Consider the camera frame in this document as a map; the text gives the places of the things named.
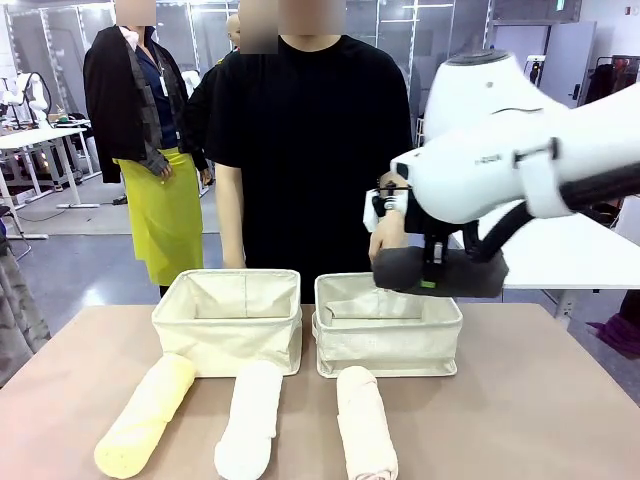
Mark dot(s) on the gray towel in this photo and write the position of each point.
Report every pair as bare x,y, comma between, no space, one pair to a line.
465,280

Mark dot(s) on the large white table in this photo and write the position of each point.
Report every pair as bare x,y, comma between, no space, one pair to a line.
560,250

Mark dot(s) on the small white background robot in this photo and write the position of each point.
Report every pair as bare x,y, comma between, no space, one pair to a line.
35,95

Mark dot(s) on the silver wristwatch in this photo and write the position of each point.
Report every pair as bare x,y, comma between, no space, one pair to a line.
393,202

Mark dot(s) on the white height-adjustable desk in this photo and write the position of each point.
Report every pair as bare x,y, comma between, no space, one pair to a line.
35,145

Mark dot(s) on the gray fuzzy cloth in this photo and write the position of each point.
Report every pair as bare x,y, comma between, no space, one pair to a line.
17,320

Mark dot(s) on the person in black t-shirt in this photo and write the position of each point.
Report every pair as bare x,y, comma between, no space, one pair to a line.
310,150

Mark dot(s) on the cream fabric basket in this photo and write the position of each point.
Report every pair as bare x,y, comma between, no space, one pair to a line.
225,340
390,345

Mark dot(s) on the purple cloth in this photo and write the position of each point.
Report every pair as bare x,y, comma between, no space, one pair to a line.
620,330

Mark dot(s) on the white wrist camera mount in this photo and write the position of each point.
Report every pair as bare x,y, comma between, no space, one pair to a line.
371,210

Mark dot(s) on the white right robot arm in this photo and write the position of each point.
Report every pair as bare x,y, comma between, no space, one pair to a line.
480,145

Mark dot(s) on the person's right forearm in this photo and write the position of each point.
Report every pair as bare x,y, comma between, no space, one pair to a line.
231,215

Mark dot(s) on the white rolled towel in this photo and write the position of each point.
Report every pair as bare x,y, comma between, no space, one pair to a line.
250,420

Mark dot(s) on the bald person in black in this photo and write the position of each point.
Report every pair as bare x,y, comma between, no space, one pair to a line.
231,35

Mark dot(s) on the person's left hand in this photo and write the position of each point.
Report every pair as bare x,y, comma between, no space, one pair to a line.
389,235

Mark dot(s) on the black clothes rack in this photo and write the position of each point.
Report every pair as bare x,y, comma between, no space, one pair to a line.
612,75

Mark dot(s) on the pink rolled towel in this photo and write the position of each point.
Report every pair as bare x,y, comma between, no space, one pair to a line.
365,425

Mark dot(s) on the yellow towel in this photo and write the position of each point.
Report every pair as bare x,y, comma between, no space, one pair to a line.
145,420

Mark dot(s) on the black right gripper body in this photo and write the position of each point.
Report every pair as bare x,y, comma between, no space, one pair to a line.
457,237

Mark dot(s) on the person in yellow apron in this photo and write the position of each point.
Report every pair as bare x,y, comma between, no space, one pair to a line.
150,150

